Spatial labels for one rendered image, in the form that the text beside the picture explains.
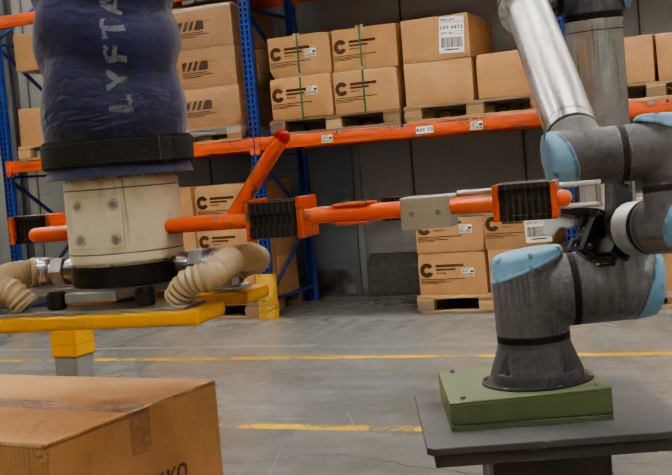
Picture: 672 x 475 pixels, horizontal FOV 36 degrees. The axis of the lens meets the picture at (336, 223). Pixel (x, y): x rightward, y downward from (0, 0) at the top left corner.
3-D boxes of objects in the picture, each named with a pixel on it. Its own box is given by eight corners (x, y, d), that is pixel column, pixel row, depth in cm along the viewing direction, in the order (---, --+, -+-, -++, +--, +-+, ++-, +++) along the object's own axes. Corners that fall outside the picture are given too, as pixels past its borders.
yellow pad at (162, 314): (-22, 334, 149) (-25, 300, 149) (18, 323, 159) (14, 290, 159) (199, 325, 140) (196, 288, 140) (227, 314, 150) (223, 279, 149)
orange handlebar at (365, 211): (-39, 252, 162) (-41, 229, 162) (62, 236, 191) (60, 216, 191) (572, 212, 137) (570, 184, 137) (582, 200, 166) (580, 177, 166)
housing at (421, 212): (400, 231, 143) (398, 198, 143) (410, 227, 150) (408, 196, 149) (451, 228, 141) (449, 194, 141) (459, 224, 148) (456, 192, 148)
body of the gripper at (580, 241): (562, 249, 184) (603, 246, 173) (578, 205, 186) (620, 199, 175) (596, 267, 187) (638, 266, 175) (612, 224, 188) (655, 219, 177)
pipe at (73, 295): (-16, 307, 151) (-20, 268, 151) (72, 285, 175) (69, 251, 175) (202, 296, 142) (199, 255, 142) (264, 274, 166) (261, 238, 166)
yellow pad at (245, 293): (49, 314, 168) (46, 283, 167) (80, 304, 177) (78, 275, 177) (248, 304, 158) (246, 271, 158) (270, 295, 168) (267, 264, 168)
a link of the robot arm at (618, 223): (636, 190, 171) (680, 216, 173) (617, 193, 175) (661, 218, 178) (617, 240, 169) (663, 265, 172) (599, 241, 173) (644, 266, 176)
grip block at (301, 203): (244, 242, 148) (241, 201, 147) (267, 236, 157) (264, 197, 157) (301, 239, 145) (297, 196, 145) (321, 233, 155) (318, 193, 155)
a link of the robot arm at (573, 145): (488, -46, 211) (550, 149, 159) (550, -53, 210) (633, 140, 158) (489, 6, 218) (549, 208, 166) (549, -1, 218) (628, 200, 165)
